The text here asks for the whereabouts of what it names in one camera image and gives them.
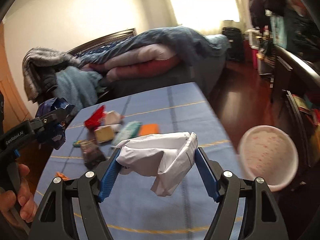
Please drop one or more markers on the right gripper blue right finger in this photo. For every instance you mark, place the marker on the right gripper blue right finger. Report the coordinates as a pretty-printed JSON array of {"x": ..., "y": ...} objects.
[{"x": 208, "y": 176}]

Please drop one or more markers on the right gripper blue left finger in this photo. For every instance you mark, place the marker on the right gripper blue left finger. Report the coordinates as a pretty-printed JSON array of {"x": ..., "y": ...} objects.
[{"x": 107, "y": 174}]

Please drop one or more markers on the dark snack packet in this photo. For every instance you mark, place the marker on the dark snack packet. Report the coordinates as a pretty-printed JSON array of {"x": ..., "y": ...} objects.
[{"x": 91, "y": 153}]

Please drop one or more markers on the white paper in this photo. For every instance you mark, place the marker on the white paper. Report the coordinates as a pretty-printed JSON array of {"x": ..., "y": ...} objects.
[{"x": 167, "y": 157}]

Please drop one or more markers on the blue snack wrapper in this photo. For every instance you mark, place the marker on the blue snack wrapper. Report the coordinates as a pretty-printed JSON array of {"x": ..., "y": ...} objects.
[{"x": 54, "y": 114}]

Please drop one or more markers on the red snack wrapper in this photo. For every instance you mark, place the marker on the red snack wrapper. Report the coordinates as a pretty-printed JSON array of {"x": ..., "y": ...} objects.
[{"x": 94, "y": 121}]

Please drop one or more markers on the orange small box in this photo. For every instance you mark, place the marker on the orange small box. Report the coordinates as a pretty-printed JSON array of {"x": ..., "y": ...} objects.
[{"x": 148, "y": 129}]

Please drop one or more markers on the orange toy dog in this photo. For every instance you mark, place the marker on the orange toy dog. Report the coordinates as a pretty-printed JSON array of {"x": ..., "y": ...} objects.
[{"x": 62, "y": 176}]

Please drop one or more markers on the pink speckled trash bin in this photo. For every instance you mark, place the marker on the pink speckled trash bin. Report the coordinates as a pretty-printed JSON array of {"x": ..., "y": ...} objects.
[{"x": 268, "y": 152}]

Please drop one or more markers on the person's left hand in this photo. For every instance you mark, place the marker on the person's left hand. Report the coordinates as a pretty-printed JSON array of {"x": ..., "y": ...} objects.
[{"x": 24, "y": 198}]

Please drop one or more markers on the wooden wardrobe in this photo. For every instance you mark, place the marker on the wooden wardrobe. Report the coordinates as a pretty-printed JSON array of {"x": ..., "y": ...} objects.
[{"x": 15, "y": 110}]

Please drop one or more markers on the yellow snack packet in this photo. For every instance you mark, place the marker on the yellow snack packet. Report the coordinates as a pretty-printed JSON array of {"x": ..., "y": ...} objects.
[{"x": 104, "y": 134}]

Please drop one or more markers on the colourful candy wrapper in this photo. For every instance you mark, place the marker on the colourful candy wrapper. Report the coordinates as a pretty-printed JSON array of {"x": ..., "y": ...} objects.
[{"x": 78, "y": 143}]

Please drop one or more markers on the white cup-shaped wrapper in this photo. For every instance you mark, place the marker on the white cup-shaped wrapper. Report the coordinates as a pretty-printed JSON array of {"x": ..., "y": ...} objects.
[{"x": 112, "y": 118}]

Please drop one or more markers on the light blue fleece blanket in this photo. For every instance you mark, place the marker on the light blue fleece blanket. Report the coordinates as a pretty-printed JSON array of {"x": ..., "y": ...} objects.
[{"x": 77, "y": 87}]

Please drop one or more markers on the pink red folded quilt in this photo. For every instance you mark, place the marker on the pink red folded quilt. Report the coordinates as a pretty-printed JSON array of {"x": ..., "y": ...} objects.
[{"x": 144, "y": 62}]

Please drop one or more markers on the starry navy pillow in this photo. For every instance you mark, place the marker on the starry navy pillow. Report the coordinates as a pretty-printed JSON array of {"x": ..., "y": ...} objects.
[{"x": 100, "y": 48}]

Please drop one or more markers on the bed with dark base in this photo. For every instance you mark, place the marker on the bed with dark base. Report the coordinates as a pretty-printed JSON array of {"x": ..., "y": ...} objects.
[{"x": 205, "y": 74}]

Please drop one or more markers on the blue duvet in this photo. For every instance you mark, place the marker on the blue duvet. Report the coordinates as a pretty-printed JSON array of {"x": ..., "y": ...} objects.
[{"x": 190, "y": 46}]

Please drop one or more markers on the black suitcase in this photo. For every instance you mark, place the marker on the black suitcase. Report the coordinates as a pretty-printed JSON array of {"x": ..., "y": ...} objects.
[{"x": 236, "y": 51}]

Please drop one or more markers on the dark wooden dresser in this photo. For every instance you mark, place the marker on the dark wooden dresser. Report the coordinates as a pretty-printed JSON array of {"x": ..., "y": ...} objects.
[{"x": 295, "y": 98}]

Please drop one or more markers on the dark wooden headboard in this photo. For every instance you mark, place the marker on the dark wooden headboard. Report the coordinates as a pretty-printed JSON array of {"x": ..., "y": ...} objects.
[{"x": 99, "y": 42}]

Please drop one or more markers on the teal patterned bag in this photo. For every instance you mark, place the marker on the teal patterned bag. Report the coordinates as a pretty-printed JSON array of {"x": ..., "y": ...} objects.
[{"x": 279, "y": 30}]

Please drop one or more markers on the white window curtain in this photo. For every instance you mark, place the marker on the white window curtain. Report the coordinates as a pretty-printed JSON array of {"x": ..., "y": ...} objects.
[{"x": 205, "y": 16}]

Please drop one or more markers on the dark jacket on rack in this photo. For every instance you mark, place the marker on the dark jacket on rack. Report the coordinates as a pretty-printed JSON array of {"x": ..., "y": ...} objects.
[{"x": 257, "y": 13}]

